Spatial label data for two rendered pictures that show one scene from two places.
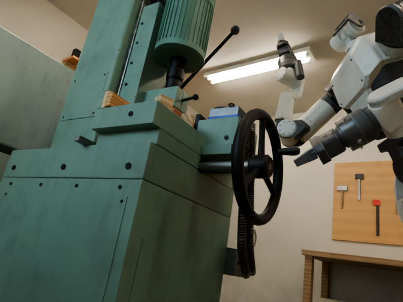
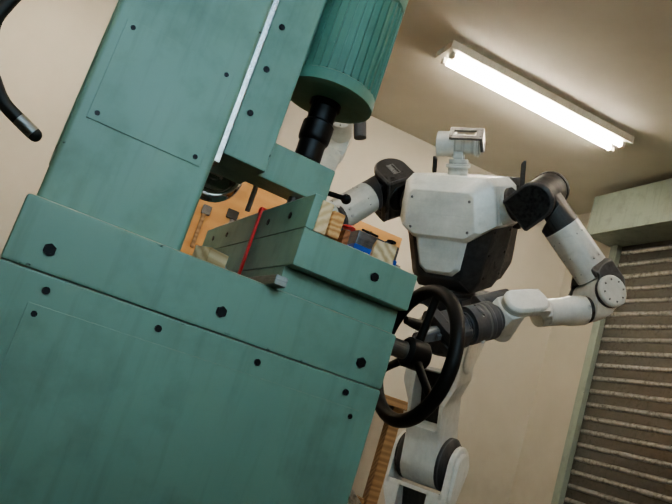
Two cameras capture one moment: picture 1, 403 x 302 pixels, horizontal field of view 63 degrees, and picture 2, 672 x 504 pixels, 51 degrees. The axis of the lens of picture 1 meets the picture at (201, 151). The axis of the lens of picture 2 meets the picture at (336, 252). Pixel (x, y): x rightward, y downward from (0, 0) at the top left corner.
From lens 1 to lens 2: 115 cm
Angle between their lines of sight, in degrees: 55
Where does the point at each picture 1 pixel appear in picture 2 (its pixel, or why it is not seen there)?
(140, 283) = not seen: outside the picture
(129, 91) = (258, 136)
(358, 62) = (476, 211)
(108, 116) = (332, 258)
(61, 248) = (231, 470)
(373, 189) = not seen: hidden behind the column
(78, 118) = (146, 144)
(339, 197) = not seen: hidden behind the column
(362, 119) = (498, 323)
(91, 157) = (288, 319)
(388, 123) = (507, 330)
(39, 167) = (146, 285)
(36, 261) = (169, 484)
